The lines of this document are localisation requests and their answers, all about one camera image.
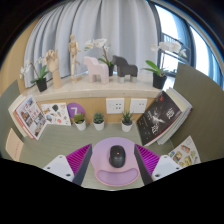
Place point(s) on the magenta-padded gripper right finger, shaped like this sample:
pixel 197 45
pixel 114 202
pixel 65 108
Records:
pixel 163 166

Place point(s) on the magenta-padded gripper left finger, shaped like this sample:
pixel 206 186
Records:
pixel 61 166

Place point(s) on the black computer mouse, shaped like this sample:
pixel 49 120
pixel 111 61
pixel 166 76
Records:
pixel 117 156

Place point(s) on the purple mouse pad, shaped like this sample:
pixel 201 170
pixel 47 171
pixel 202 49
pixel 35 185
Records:
pixel 115 176

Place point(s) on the white card with colourful pictures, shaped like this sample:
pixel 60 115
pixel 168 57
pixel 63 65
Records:
pixel 184 153

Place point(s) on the small potted plant white pot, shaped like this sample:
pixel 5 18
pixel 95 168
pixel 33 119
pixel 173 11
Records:
pixel 80 125
pixel 126 126
pixel 98 125

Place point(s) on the black book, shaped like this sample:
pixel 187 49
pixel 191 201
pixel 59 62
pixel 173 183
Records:
pixel 158 118

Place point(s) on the beige book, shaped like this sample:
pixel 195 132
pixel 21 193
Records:
pixel 14 145

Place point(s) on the white illustrated sticker card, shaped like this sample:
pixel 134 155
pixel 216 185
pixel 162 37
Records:
pixel 56 114

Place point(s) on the white book with photo cover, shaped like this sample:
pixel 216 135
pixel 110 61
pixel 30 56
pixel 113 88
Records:
pixel 30 116

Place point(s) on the round purple number sign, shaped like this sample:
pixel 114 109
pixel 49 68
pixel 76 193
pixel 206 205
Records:
pixel 76 108

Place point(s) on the grey-green desk partition panel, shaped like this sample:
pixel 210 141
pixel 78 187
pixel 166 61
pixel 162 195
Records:
pixel 8 93
pixel 203 106

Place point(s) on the thick white book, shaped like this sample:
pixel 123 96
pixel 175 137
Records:
pixel 12 111

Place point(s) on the wooden ledge with white top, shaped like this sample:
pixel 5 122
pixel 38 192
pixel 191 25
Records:
pixel 93 89

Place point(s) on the white orchid in black pot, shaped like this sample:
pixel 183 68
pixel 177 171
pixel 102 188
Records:
pixel 159 80
pixel 100 42
pixel 41 85

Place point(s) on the dark grey horse figure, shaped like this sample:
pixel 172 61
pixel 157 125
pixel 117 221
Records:
pixel 125 68

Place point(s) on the wooden mannequin figure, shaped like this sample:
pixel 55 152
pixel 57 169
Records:
pixel 73 50

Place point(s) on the window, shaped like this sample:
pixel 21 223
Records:
pixel 200 50

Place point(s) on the grey curtain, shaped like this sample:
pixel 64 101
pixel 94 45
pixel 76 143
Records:
pixel 116 26

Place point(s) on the white wall outlet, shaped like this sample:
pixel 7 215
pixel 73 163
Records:
pixel 138 106
pixel 115 106

